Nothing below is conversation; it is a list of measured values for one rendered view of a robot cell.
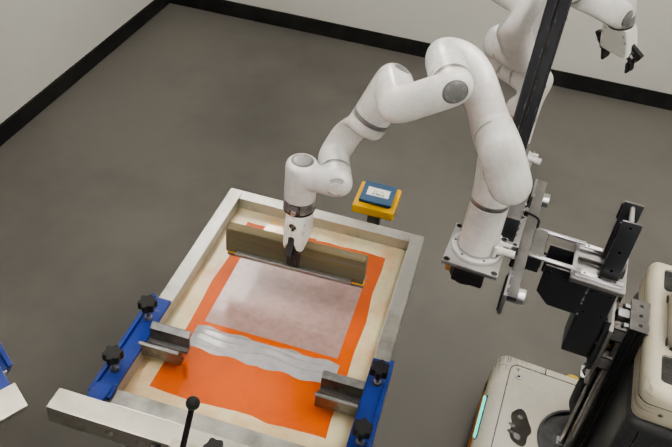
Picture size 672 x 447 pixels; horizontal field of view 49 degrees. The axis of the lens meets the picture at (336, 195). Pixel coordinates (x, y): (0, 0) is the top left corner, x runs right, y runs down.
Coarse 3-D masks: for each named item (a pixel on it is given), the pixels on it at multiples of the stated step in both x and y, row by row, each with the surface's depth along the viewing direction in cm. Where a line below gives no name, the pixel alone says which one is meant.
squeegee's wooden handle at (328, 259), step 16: (240, 224) 183; (240, 240) 182; (256, 240) 181; (272, 240) 180; (272, 256) 183; (304, 256) 180; (320, 256) 178; (336, 256) 177; (352, 256) 177; (336, 272) 180; (352, 272) 178
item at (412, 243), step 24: (240, 192) 216; (216, 216) 207; (336, 216) 212; (216, 240) 203; (384, 240) 209; (408, 240) 207; (192, 264) 191; (408, 264) 199; (168, 288) 184; (408, 288) 192; (168, 312) 179; (384, 336) 178; (384, 360) 172; (120, 384) 160; (144, 408) 156; (168, 408) 156; (216, 432) 153; (240, 432) 154
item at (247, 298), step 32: (256, 224) 211; (224, 288) 190; (256, 288) 191; (288, 288) 192; (192, 320) 181; (224, 320) 182; (256, 320) 183; (192, 352) 173; (160, 384) 165; (192, 384) 166; (224, 384) 167
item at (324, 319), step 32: (320, 288) 194; (352, 288) 195; (288, 320) 184; (320, 320) 185; (352, 320) 186; (320, 352) 177; (352, 352) 178; (256, 384) 168; (288, 384) 169; (320, 384) 169; (256, 416) 161; (288, 416) 162; (320, 416) 163
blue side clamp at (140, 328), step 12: (168, 300) 179; (156, 312) 176; (132, 324) 171; (144, 324) 172; (132, 336) 169; (144, 336) 170; (120, 348) 166; (132, 348) 167; (120, 360) 164; (132, 360) 164; (108, 372) 161; (120, 372) 161; (108, 396) 156
